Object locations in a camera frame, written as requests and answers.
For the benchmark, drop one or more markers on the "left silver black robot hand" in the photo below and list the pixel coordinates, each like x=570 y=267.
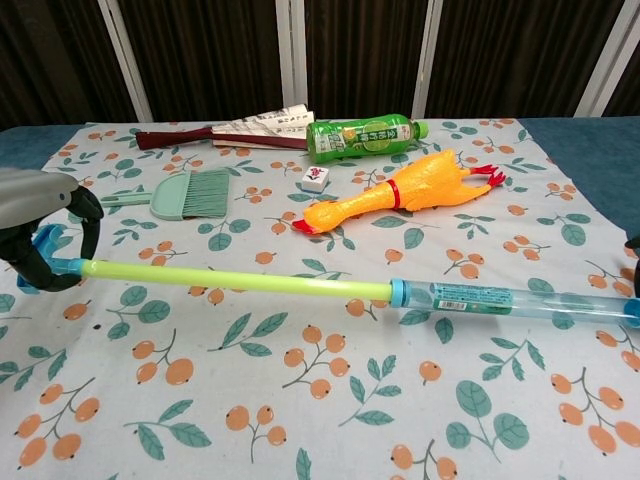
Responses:
x=25 y=197

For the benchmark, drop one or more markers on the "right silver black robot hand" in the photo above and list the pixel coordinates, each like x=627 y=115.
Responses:
x=637 y=270

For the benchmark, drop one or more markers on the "clear blue plastic tube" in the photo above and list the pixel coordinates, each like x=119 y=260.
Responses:
x=550 y=301

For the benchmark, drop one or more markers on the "yellow-green plastic rod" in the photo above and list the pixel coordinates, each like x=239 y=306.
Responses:
x=225 y=278

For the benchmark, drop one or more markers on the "folding paper fan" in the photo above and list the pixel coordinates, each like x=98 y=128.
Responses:
x=165 y=138

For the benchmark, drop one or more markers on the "small green hand brush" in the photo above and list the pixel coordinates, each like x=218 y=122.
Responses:
x=205 y=192

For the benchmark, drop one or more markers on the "yellow rubber chicken toy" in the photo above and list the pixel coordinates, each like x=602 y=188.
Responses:
x=425 y=186

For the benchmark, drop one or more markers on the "white mahjong tile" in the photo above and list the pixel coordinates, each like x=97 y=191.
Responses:
x=315 y=179

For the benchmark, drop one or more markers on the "green plastic drink bottle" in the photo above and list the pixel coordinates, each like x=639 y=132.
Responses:
x=365 y=139

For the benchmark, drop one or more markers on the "floral fruit print tablecloth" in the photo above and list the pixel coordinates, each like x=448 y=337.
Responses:
x=320 y=400

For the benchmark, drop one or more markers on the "white frame post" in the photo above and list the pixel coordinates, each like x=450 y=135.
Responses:
x=291 y=60
x=427 y=60
x=125 y=60
x=607 y=60

